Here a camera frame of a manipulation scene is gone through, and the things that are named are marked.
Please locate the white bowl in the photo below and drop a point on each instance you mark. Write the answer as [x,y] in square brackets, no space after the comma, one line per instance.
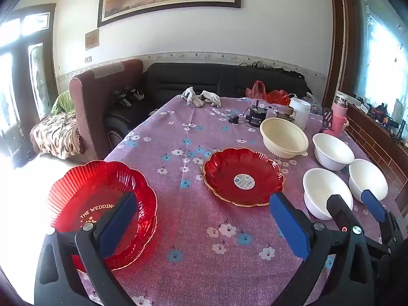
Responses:
[368,177]
[322,188]
[333,151]

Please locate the red plate with round label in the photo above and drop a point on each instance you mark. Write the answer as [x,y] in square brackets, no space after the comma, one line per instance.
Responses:
[229,172]

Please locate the black power plug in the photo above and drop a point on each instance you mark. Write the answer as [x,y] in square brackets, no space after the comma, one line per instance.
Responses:
[234,119]

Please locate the black cylindrical pump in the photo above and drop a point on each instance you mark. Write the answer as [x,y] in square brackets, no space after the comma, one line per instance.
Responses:
[256,116]

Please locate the black pink tool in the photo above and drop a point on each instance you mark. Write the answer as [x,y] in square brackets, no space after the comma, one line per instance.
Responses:
[327,118]

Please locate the dark cloth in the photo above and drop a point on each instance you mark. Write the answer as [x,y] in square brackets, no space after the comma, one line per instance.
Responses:
[274,68]

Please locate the small wall plaque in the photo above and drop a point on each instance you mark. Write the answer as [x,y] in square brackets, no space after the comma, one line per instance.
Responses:
[92,39]

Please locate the pink thermos bottle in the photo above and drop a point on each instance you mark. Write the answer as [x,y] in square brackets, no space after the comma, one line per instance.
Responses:
[338,114]

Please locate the windowsill clutter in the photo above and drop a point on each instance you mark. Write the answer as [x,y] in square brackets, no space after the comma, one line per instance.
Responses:
[379,114]

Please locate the cream ribbed plastic bowl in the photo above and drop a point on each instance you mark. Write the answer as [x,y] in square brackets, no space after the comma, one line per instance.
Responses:
[280,134]

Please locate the window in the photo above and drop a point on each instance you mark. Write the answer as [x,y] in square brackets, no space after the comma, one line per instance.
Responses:
[382,54]

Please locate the black white object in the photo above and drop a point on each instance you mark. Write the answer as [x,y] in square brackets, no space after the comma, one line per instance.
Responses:
[127,95]

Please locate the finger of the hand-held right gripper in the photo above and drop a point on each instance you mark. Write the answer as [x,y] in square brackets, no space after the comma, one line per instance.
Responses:
[373,205]
[338,208]

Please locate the dark wooden door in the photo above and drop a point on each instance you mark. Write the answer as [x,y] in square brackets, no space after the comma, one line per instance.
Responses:
[19,70]

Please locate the black leather sofa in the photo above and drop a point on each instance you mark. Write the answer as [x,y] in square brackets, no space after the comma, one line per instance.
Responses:
[191,76]

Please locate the brown patterned blanket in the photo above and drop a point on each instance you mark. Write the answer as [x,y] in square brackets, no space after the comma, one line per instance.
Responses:
[54,134]

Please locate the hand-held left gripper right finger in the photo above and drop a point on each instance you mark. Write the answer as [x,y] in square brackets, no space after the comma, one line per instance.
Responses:
[288,226]

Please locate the small brown object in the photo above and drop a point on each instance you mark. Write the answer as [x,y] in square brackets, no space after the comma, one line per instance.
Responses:
[285,114]

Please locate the green cloth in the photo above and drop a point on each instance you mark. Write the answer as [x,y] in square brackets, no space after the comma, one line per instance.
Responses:
[63,102]

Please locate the red plastic bag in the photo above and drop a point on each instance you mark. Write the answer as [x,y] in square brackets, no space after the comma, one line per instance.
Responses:
[256,91]
[277,97]

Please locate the clear plastic bag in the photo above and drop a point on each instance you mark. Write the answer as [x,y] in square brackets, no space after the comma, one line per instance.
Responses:
[314,103]

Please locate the purple floral tablecloth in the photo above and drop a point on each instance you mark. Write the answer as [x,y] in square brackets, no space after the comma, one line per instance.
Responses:
[191,134]

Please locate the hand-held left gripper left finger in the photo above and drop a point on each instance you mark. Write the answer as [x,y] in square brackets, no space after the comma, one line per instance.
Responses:
[118,220]

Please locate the large red plate with lettering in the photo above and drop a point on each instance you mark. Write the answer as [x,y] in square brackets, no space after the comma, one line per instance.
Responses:
[83,191]

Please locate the white plastic cup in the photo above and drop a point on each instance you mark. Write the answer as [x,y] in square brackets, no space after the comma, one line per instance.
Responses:
[299,113]

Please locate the maroon armchair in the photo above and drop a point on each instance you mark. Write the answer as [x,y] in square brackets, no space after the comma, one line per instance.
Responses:
[92,108]

